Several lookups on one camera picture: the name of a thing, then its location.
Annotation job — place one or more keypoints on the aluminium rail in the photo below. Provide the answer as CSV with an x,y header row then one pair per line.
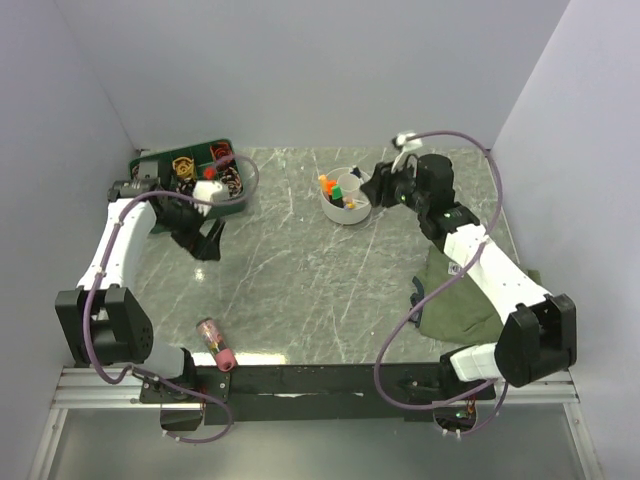
x,y
83,388

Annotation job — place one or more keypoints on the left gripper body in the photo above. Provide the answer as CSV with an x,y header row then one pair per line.
x,y
184,222

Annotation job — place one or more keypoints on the green t-shirt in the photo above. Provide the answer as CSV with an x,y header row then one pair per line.
x,y
471,311

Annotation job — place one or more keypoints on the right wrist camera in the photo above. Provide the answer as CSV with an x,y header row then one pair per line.
x,y
405,143

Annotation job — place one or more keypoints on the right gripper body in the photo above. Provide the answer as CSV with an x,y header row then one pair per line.
x,y
398,186

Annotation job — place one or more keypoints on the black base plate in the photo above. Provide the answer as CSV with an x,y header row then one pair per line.
x,y
411,383

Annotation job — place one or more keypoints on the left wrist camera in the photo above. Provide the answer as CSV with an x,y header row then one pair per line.
x,y
210,190

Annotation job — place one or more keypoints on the clear pink crayon tube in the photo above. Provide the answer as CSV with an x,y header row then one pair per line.
x,y
222,354

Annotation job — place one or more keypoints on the pink patterned rolled tie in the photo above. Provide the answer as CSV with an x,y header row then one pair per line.
x,y
231,178

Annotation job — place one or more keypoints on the orange rolled tie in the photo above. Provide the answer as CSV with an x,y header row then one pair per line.
x,y
220,150

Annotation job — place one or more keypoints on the black green highlighter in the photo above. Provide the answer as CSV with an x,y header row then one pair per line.
x,y
336,193

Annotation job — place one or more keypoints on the black orange highlighter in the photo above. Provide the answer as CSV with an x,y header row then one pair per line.
x,y
330,184

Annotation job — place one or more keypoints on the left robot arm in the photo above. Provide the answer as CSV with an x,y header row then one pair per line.
x,y
102,321

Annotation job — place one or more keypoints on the green compartment tray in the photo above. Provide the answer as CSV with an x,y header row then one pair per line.
x,y
202,157

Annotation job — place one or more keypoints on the white round divided container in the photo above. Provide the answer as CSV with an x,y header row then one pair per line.
x,y
350,186

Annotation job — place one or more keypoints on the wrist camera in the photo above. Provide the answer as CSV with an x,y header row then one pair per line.
x,y
210,190
405,143

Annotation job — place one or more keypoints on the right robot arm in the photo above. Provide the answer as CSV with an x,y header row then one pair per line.
x,y
539,329

